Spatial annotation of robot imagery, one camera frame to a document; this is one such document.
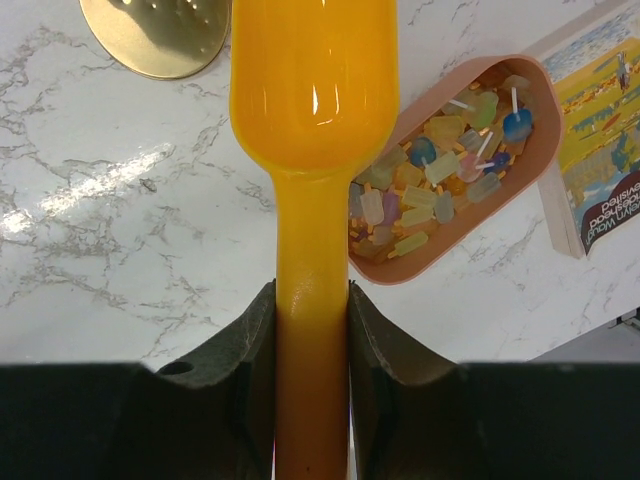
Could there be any round gold jar lid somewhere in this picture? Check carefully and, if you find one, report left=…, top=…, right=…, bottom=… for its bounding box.
left=79, top=0, right=231, bottom=80

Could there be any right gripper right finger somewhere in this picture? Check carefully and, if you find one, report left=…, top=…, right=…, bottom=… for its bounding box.
left=348, top=284, right=639, bottom=479

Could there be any yellow plastic scoop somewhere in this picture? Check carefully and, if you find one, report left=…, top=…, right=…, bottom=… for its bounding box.
left=230, top=1, right=399, bottom=479

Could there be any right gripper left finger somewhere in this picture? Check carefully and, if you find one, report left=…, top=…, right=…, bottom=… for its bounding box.
left=1, top=283, right=275, bottom=479

